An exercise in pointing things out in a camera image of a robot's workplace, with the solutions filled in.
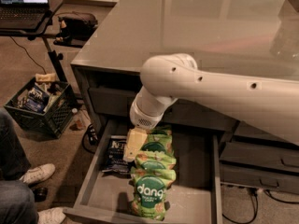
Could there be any white sneaker upper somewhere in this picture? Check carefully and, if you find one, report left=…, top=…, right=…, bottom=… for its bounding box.
left=20, top=163, right=55, bottom=186

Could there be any front green Dang chip bag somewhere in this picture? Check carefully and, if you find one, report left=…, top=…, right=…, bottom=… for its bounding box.
left=131, top=168, right=177, bottom=220

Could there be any green dang chip bag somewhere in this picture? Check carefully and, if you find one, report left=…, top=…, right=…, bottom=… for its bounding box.
left=141, top=134, right=174, bottom=155
left=131, top=168, right=177, bottom=220
left=147, top=125, right=172, bottom=135
left=135, top=150, right=177, bottom=170

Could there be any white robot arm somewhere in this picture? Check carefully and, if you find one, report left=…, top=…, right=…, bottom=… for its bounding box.
left=130, top=53, right=299, bottom=145

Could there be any dark green plastic crate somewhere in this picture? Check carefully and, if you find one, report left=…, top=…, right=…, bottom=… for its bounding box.
left=4, top=77, right=77, bottom=138

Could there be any black laptop stand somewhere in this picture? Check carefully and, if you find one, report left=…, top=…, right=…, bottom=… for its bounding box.
left=0, top=0, right=67, bottom=82

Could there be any open grey middle drawer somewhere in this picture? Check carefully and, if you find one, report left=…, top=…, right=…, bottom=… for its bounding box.
left=64, top=119, right=222, bottom=224

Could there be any right middle grey drawer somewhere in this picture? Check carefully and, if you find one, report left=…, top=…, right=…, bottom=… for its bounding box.
left=221, top=143, right=299, bottom=173

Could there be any blue chip bag in crate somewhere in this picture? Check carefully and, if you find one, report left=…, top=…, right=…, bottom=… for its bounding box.
left=24, top=85, right=50, bottom=113

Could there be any closed grey top drawer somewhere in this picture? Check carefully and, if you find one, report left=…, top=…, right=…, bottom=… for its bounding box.
left=88, top=86, right=238, bottom=131

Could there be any blue jeans leg upper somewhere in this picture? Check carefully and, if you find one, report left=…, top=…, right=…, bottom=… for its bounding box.
left=0, top=108, right=31, bottom=180

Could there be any dark brown bag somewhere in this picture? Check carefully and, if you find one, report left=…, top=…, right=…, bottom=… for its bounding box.
left=54, top=11, right=98, bottom=48

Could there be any rear green Dang chip bag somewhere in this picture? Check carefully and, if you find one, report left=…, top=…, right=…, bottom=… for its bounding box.
left=147, top=125, right=172, bottom=135

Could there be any blue jeans leg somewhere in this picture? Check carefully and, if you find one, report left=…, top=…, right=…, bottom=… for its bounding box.
left=0, top=108, right=31, bottom=180
left=0, top=181, right=38, bottom=224

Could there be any white sneaker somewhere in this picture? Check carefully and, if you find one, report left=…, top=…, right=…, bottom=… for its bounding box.
left=37, top=207, right=66, bottom=224
left=20, top=163, right=55, bottom=186

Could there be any black cable by drawer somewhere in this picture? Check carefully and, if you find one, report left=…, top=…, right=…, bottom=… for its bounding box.
left=81, top=123, right=99, bottom=155

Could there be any black floor cable right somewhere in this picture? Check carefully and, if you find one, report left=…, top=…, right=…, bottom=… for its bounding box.
left=221, top=188, right=299, bottom=224

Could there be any thin black laptop cable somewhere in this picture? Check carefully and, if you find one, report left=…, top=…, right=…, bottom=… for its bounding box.
left=9, top=35, right=48, bottom=75

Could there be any grey counter cabinet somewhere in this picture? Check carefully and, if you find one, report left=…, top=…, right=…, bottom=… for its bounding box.
left=70, top=0, right=299, bottom=195

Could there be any dark blue Kettle chip bag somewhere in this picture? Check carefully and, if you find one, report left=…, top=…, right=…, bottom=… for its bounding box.
left=102, top=135, right=134, bottom=175

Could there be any right lower grey drawer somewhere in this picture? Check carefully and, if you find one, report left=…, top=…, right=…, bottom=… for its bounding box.
left=221, top=164, right=299, bottom=194

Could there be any right upper grey drawer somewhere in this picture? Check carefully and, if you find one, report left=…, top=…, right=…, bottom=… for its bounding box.
left=235, top=122, right=299, bottom=146

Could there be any blue jeans leg lower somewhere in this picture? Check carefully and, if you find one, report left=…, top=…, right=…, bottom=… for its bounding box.
left=0, top=181, right=38, bottom=224

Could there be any black laptop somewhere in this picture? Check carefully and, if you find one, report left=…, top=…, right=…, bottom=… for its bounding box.
left=0, top=0, right=50, bottom=30

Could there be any tan snack bar on crate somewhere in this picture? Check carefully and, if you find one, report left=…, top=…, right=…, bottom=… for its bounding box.
left=36, top=73, right=56, bottom=83

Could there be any small black round object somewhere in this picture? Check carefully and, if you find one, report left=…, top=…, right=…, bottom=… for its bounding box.
left=34, top=188, right=48, bottom=203

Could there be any white sneaker lower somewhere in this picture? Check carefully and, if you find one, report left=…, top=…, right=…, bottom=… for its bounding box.
left=37, top=207, right=66, bottom=224

